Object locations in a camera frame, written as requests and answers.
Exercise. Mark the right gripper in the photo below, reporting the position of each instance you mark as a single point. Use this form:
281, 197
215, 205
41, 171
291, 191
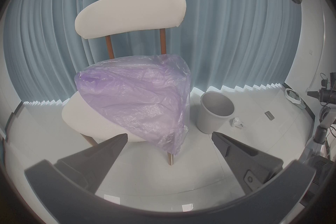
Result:
328, 95

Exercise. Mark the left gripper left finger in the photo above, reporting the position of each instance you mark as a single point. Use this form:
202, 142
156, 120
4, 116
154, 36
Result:
99, 160

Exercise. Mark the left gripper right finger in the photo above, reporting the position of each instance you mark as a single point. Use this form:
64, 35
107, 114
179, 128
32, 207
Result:
244, 162

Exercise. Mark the white paper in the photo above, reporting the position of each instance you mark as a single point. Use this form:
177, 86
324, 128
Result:
237, 122

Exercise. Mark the purple plastic bag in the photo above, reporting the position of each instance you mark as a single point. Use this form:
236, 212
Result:
131, 91

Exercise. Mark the white trash bin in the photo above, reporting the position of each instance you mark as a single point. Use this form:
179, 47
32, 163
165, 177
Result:
207, 120

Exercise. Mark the white oval object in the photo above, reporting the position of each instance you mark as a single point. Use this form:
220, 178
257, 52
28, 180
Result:
293, 95

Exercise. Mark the pale blue curtain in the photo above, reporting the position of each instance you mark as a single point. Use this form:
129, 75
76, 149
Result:
236, 34

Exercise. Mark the white cushioned wooden chair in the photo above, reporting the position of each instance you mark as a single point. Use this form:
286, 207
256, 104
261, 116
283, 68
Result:
131, 13

